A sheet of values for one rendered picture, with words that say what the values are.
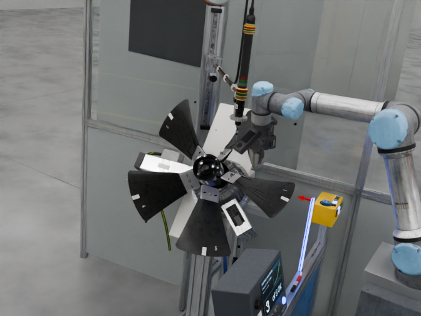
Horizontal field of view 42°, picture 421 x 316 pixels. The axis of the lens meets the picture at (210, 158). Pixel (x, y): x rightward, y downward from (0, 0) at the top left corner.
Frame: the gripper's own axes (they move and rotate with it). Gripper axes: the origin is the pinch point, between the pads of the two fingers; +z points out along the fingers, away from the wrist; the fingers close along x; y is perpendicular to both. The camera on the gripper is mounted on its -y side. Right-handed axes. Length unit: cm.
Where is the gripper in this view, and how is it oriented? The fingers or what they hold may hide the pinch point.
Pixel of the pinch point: (254, 167)
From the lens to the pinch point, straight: 214.6
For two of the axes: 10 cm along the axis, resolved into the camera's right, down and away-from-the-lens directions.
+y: 8.3, -2.9, 4.7
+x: -5.5, -4.4, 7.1
